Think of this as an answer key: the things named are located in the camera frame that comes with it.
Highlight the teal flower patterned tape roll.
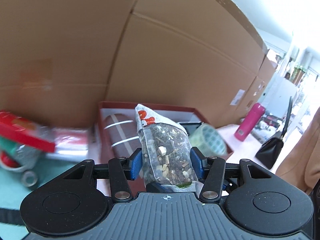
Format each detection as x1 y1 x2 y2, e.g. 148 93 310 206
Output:
189 123 228 157

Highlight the pink thermos bottle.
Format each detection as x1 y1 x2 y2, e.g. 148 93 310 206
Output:
234 102 266 141

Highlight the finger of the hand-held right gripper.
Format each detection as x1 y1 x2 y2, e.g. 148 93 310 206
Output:
147 182 175 193

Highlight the large cardboard box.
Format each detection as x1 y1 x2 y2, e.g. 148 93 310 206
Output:
0 0 144 128

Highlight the white plastic tube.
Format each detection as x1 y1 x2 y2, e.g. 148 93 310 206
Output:
47 127 89 160

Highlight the dark red storage box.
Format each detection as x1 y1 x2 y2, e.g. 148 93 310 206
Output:
96 101 235 180

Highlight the teal blanket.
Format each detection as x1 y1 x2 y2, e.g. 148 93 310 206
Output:
0 165 75 240

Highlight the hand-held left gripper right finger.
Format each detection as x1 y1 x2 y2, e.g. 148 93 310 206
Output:
190 147 275 203

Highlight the small cardboard box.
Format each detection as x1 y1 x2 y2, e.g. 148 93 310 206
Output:
229 51 278 127

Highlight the red box lid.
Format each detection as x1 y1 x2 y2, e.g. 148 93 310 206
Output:
0 110 56 153

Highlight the potted plant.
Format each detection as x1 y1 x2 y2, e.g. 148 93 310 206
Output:
292 65 307 84

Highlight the dark wide tape roll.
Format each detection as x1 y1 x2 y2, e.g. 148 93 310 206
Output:
21 171 38 187

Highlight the small red object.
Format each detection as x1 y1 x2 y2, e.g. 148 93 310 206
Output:
0 155 18 168

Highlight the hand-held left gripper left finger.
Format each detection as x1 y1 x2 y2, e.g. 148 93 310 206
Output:
60 148 142 203

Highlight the person's tan clothing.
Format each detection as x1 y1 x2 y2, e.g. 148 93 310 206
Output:
275 105 320 193

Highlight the green label plastic bottle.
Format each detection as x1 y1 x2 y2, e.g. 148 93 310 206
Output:
0 135 43 170

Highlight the black handbag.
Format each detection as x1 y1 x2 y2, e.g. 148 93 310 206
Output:
255 96 293 170

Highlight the white bowl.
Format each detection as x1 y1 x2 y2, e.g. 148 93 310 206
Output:
0 155 38 173

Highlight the white fabric herb sachet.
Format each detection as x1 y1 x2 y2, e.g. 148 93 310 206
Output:
135 103 200 193

